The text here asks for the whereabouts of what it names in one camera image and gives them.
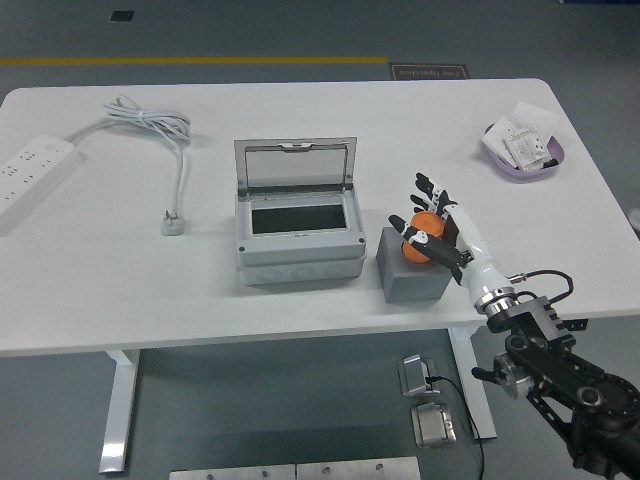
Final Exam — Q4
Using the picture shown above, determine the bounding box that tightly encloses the grey block with round hole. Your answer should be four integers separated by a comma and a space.
377, 225, 457, 305

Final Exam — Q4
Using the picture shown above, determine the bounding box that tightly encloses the grey plastic electrical box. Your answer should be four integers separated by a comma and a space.
234, 192, 369, 287

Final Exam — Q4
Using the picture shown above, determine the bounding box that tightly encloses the white printed socket panel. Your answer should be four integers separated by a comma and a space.
503, 127, 550, 173

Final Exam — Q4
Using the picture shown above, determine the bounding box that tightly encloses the white flat card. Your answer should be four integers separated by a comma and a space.
483, 117, 516, 164

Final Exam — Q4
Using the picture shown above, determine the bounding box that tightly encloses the black floor cable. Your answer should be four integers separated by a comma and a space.
424, 374, 486, 480

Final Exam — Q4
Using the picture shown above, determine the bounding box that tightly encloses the transparent hinged box lid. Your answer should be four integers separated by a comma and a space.
233, 135, 359, 199

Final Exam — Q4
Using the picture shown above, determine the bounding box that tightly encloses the white power cord with plug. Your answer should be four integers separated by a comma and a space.
64, 95, 194, 237

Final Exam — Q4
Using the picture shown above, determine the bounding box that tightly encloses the purple plastic tray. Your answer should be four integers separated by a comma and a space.
480, 122, 569, 184

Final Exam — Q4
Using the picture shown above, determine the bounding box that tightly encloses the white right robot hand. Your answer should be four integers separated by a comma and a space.
388, 172, 514, 306

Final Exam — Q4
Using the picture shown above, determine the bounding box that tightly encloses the black floor sign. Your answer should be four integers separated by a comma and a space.
388, 62, 471, 81

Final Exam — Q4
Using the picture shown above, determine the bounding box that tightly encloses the grey metal plate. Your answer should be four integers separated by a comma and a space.
295, 455, 421, 480
168, 463, 297, 480

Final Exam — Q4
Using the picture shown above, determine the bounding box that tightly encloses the white table leg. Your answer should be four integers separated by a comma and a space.
98, 348, 142, 475
447, 327, 498, 441

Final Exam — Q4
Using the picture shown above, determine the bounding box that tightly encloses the white power strip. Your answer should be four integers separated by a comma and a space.
0, 133, 84, 234

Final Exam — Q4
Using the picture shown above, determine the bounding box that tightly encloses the silver floor socket box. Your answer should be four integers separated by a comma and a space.
410, 402, 458, 448
397, 353, 444, 399

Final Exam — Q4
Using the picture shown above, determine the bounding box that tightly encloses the white square packet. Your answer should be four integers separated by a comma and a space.
509, 102, 560, 139

